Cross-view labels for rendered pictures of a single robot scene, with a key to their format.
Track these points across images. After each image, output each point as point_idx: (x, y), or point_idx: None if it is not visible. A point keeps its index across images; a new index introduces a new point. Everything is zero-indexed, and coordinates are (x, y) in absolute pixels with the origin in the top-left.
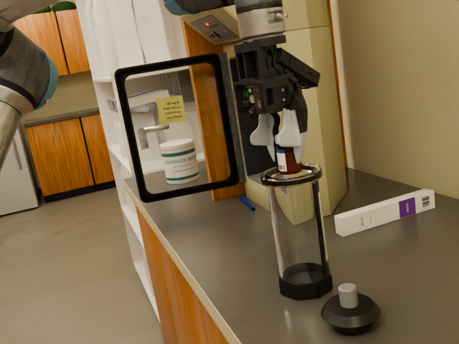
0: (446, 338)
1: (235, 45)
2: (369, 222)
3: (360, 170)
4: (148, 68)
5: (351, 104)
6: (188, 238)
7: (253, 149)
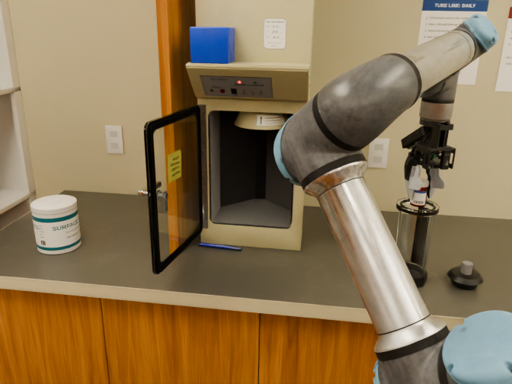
0: (492, 271)
1: (441, 125)
2: None
3: None
4: (168, 121)
5: None
6: (255, 288)
7: (213, 196)
